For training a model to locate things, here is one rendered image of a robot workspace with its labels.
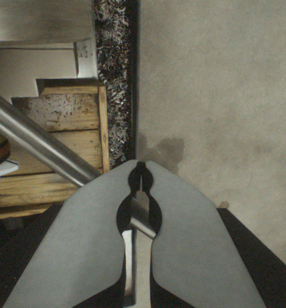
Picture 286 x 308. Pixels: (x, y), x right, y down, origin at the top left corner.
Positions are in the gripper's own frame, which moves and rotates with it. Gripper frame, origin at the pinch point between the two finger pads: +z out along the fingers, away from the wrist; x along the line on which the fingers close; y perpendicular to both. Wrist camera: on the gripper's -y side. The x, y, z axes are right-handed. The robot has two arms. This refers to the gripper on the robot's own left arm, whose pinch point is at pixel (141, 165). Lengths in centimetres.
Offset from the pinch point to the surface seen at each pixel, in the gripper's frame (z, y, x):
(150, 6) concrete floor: 133, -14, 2
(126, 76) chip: 72, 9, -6
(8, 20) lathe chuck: 7.3, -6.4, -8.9
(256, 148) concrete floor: 151, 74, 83
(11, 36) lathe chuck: 7.3, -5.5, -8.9
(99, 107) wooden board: 37.6, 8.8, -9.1
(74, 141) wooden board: 38.1, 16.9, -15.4
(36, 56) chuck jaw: 16.9, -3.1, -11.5
